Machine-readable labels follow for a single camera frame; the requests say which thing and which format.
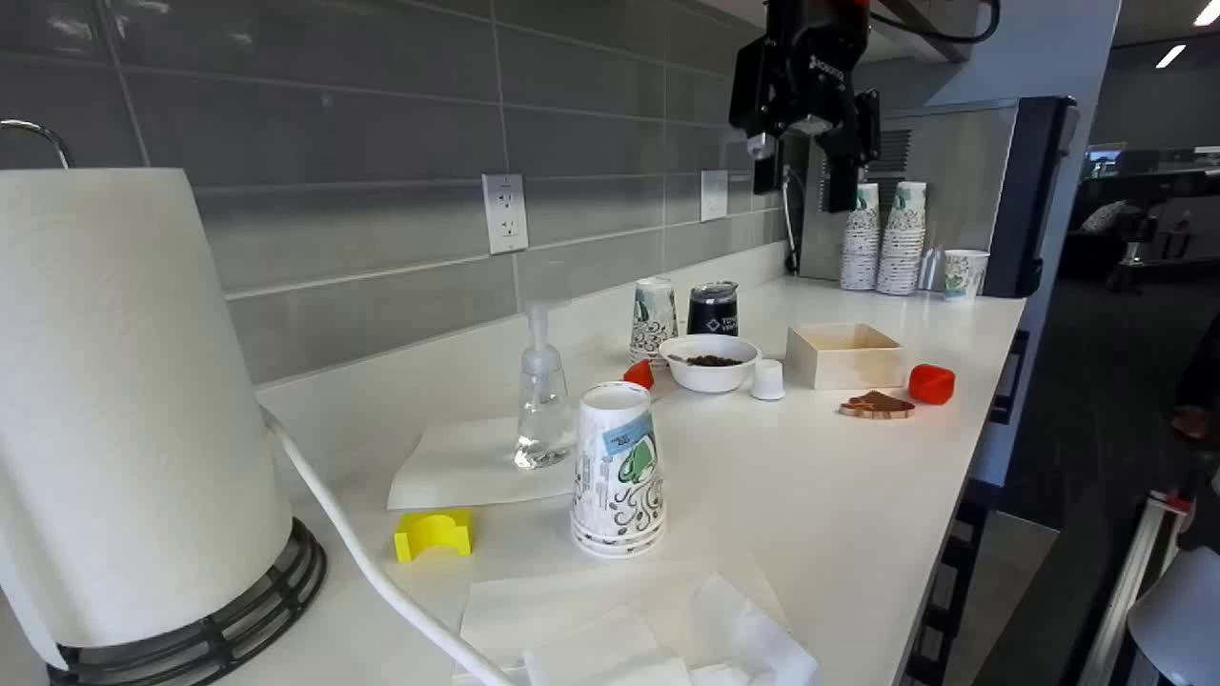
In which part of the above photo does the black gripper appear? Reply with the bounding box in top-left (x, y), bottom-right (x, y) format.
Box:
top-left (729, 0), bottom-right (881, 215)

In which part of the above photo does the white paper towel roll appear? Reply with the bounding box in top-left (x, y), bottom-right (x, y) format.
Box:
top-left (0, 166), bottom-right (297, 670)

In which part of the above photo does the left paper cup stack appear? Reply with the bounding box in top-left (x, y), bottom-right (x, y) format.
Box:
top-left (841, 184), bottom-right (881, 293)

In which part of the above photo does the paper cup stack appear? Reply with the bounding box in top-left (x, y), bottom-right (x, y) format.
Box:
top-left (877, 178), bottom-right (926, 293)
top-left (841, 184), bottom-right (881, 293)

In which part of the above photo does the right paper cup stack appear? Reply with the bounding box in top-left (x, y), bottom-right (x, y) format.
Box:
top-left (877, 178), bottom-right (926, 293)

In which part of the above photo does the short paper cup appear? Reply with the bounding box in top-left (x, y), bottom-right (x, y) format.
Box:
top-left (940, 250), bottom-right (987, 299)

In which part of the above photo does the black tumbler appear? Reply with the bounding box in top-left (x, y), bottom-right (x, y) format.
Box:
top-left (688, 283), bottom-right (741, 335)

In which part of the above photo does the wooden box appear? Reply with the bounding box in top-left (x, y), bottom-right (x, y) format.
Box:
top-left (785, 326), bottom-right (903, 389)

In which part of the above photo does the white bowl with grounds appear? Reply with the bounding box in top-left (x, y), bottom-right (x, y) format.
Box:
top-left (659, 335), bottom-right (761, 397)

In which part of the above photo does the red plastic cup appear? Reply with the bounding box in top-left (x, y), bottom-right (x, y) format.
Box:
top-left (907, 365), bottom-right (957, 405)

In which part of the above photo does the small red object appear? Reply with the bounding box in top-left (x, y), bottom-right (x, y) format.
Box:
top-left (623, 359), bottom-right (655, 389)

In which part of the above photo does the clear glass bottle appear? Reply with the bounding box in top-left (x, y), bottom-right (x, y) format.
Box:
top-left (515, 306), bottom-right (571, 471)

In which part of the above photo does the upside-down patterned paper cup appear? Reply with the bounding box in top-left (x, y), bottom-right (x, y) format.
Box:
top-left (570, 383), bottom-right (669, 560)

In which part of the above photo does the yellow plastic block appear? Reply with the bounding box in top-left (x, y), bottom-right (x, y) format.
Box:
top-left (392, 511), bottom-right (475, 563)

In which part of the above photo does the far wall outlet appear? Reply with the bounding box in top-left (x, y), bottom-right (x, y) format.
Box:
top-left (702, 171), bottom-right (729, 222)

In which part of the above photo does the wall outlet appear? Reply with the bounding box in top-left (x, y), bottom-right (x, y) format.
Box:
top-left (480, 175), bottom-right (532, 255)
top-left (702, 171), bottom-right (729, 222)

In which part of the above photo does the black wall panel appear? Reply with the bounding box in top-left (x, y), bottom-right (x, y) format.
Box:
top-left (984, 96), bottom-right (1076, 299)

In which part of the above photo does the near wall outlet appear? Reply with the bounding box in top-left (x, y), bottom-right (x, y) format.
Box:
top-left (480, 175), bottom-right (532, 255)

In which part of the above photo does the white power cable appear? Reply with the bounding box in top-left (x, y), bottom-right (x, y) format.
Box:
top-left (257, 405), bottom-right (515, 686)

